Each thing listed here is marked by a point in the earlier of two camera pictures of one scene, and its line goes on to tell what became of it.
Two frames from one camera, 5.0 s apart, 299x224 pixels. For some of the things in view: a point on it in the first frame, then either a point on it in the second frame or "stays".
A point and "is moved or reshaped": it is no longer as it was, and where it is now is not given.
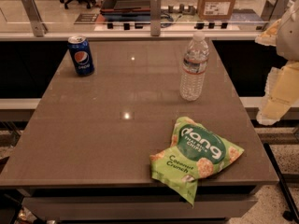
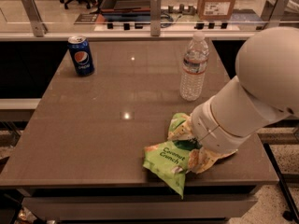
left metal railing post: x=34 y=14 stays
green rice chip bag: x=196 y=152 is moved or reshaped
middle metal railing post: x=155 y=3 stays
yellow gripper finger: x=269 y=36 to x=224 y=121
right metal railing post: x=275 y=6 stays
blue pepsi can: x=81 y=55 stays
